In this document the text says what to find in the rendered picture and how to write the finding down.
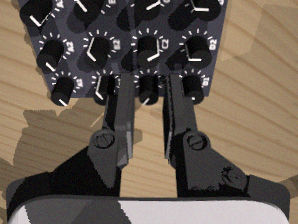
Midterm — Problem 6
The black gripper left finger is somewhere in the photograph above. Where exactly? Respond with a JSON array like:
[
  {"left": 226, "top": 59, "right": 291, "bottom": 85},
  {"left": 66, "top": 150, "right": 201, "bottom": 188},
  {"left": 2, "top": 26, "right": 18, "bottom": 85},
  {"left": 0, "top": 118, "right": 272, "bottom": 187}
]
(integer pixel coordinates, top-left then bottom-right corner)
[{"left": 6, "top": 72, "right": 135, "bottom": 223}]

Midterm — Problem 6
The black knob box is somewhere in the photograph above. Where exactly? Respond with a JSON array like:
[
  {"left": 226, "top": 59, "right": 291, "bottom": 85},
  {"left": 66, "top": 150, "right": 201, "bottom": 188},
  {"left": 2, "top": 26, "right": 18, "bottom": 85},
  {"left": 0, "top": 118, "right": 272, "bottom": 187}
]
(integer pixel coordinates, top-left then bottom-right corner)
[{"left": 18, "top": 0, "right": 228, "bottom": 106}]

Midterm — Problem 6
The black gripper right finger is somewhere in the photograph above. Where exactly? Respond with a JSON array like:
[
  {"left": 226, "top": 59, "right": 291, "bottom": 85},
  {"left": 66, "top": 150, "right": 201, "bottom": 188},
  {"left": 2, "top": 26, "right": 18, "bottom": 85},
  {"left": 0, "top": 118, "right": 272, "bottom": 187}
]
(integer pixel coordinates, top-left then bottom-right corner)
[{"left": 162, "top": 73, "right": 290, "bottom": 222}]

